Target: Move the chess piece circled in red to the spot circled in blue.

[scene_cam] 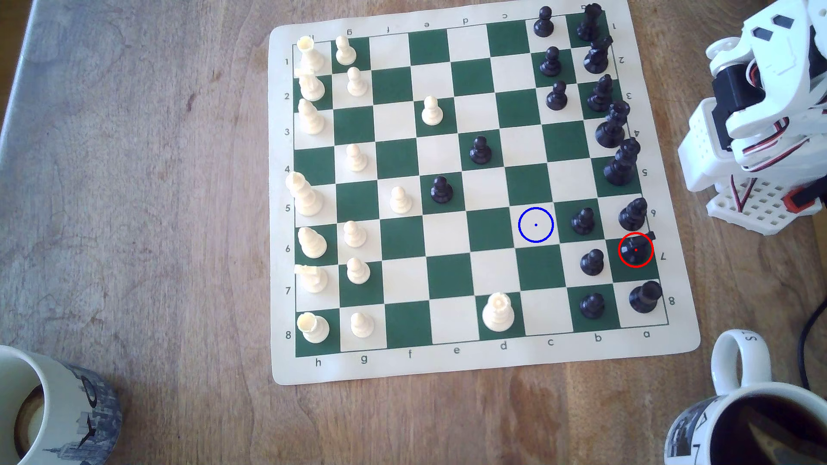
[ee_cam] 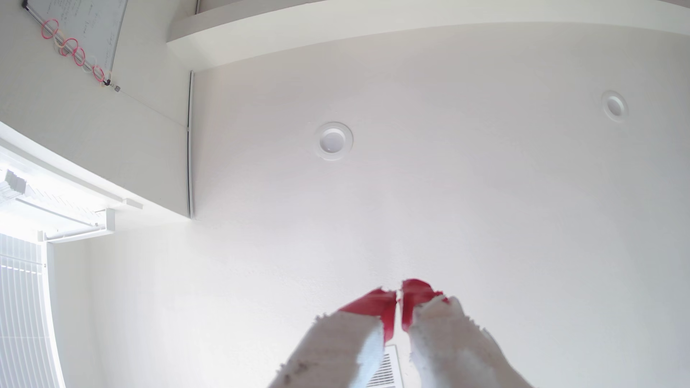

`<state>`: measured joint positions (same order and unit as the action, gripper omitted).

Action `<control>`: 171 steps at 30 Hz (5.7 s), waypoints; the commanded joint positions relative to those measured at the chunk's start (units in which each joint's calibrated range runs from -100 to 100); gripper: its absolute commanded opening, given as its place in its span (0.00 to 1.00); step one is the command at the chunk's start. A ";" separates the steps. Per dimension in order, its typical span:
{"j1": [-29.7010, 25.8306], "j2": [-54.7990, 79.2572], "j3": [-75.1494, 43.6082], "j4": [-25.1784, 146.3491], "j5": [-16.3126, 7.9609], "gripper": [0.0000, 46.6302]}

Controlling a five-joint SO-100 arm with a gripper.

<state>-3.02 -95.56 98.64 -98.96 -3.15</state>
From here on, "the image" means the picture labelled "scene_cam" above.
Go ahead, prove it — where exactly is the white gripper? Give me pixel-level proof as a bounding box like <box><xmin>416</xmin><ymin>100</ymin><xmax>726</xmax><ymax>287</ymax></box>
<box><xmin>743</xmin><ymin>0</ymin><xmax>827</xmax><ymax>107</ymax></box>

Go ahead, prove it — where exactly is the white bishop chess piece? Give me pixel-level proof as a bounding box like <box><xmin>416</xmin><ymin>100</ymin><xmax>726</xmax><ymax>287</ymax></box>
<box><xmin>296</xmin><ymin>98</ymin><xmax>326</xmax><ymax>136</ymax></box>
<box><xmin>297</xmin><ymin>226</ymin><xmax>328</xmax><ymax>260</ymax></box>

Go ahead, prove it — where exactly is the black power cable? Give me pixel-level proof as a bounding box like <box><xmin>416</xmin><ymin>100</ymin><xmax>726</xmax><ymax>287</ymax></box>
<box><xmin>796</xmin><ymin>300</ymin><xmax>827</xmax><ymax>391</ymax></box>

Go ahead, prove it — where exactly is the white knight chess piece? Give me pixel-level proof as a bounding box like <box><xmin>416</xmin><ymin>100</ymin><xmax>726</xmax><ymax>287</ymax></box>
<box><xmin>294</xmin><ymin>68</ymin><xmax>326</xmax><ymax>102</ymax></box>
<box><xmin>294</xmin><ymin>263</ymin><xmax>328</xmax><ymax>294</ymax></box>

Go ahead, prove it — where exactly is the black king chess piece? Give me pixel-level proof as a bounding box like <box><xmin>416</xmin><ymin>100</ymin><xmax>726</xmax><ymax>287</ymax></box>
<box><xmin>603</xmin><ymin>137</ymin><xmax>642</xmax><ymax>187</ymax></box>

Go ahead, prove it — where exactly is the black rook chess piece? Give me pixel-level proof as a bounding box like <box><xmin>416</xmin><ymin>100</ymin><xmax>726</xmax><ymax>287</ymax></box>
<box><xmin>576</xmin><ymin>3</ymin><xmax>603</xmax><ymax>42</ymax></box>
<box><xmin>628</xmin><ymin>279</ymin><xmax>664</xmax><ymax>315</ymax></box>

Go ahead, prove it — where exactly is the white king chess piece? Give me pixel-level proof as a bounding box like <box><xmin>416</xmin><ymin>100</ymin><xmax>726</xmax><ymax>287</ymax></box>
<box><xmin>286</xmin><ymin>171</ymin><xmax>324</xmax><ymax>217</ymax></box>

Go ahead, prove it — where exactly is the white queen chess piece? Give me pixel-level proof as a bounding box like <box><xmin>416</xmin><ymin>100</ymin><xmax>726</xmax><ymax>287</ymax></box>
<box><xmin>482</xmin><ymin>292</ymin><xmax>516</xmax><ymax>333</ymax></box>

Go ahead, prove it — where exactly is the black bishop chess piece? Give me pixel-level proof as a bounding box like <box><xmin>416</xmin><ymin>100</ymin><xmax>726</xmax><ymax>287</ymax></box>
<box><xmin>587</xmin><ymin>74</ymin><xmax>615</xmax><ymax>113</ymax></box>
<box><xmin>618</xmin><ymin>197</ymin><xmax>648</xmax><ymax>232</ymax></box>

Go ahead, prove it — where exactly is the green and cream chess mat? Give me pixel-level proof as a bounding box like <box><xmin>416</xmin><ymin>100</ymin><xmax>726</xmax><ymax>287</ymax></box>
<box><xmin>268</xmin><ymin>0</ymin><xmax>702</xmax><ymax>386</ymax></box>

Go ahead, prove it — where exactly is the empty skyline print mug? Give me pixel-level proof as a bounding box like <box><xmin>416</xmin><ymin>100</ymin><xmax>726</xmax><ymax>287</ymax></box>
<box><xmin>0</xmin><ymin>345</ymin><xmax>122</xmax><ymax>465</ymax></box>

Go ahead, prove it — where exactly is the skyline print mug with tea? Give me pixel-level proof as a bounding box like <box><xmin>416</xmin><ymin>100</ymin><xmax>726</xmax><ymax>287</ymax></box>
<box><xmin>664</xmin><ymin>329</ymin><xmax>827</xmax><ymax>465</ymax></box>

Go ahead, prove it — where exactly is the white rook chess piece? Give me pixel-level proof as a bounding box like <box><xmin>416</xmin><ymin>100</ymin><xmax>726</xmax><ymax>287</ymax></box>
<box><xmin>295</xmin><ymin>35</ymin><xmax>326</xmax><ymax>73</ymax></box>
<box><xmin>296</xmin><ymin>312</ymin><xmax>330</xmax><ymax>344</ymax></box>

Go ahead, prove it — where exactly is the black knight chess piece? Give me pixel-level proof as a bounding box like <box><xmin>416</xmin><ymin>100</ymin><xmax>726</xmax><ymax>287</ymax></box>
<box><xmin>619</xmin><ymin>230</ymin><xmax>657</xmax><ymax>266</ymax></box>
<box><xmin>583</xmin><ymin>35</ymin><xmax>614</xmax><ymax>74</ymax></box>

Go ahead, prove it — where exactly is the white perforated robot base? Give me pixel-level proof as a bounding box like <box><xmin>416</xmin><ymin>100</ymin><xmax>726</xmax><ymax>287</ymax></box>
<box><xmin>706</xmin><ymin>176</ymin><xmax>827</xmax><ymax>236</ymax></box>

